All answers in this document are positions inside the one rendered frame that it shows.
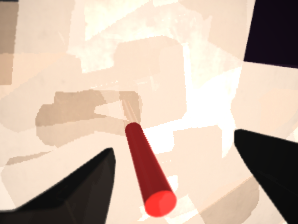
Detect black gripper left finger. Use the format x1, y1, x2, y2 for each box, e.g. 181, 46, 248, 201
0, 147, 116, 224

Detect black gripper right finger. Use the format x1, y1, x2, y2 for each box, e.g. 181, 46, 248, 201
234, 129, 298, 224

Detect red peg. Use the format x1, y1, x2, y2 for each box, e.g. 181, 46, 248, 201
125, 122, 177, 217

